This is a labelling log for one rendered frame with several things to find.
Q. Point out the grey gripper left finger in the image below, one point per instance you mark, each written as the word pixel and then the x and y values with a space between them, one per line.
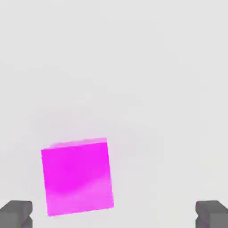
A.
pixel 15 212

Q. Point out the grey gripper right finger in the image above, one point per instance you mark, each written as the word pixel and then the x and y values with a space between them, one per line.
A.
pixel 212 213

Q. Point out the small magenta cube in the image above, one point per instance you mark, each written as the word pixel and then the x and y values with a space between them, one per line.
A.
pixel 76 178

